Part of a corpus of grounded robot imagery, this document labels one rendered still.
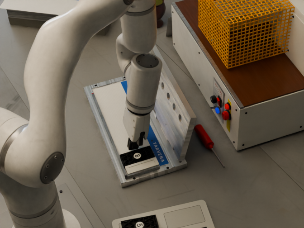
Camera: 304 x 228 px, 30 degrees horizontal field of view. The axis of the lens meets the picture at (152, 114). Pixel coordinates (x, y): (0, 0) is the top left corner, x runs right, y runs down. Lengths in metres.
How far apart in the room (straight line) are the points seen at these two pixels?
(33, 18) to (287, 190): 1.18
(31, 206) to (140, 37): 0.48
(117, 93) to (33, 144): 0.82
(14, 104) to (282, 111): 0.90
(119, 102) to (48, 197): 0.66
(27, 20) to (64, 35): 1.15
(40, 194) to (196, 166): 0.59
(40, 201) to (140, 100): 0.43
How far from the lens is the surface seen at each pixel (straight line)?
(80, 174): 1.73
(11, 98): 2.02
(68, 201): 1.57
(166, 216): 1.61
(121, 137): 1.78
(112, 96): 1.91
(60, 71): 1.16
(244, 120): 1.66
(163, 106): 1.76
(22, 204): 1.30
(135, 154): 1.71
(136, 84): 1.52
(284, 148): 1.79
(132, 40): 1.42
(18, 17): 2.31
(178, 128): 1.67
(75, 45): 1.17
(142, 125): 1.61
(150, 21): 1.39
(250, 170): 1.72
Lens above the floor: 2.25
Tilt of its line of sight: 46 degrees down
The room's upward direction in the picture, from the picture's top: 5 degrees counter-clockwise
